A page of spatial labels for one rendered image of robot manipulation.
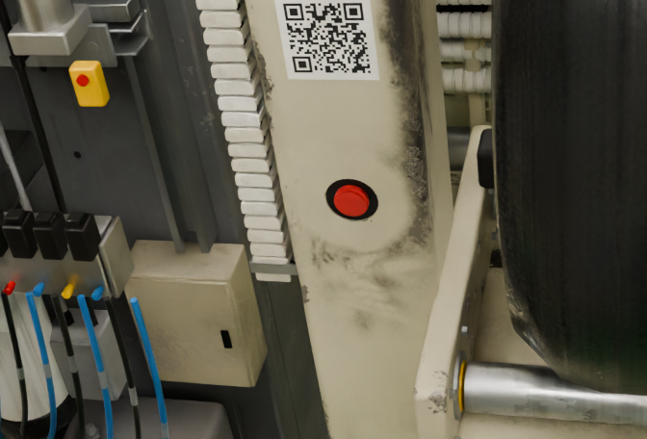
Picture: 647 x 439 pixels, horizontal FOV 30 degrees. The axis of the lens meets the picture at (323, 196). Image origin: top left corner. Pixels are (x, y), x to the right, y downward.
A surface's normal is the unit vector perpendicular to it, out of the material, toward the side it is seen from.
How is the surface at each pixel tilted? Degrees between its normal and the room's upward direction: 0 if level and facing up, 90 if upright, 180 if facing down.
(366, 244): 90
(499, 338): 0
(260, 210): 90
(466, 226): 0
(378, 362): 90
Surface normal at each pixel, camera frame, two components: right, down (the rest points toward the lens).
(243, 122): -0.22, 0.62
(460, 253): -0.13, -0.79
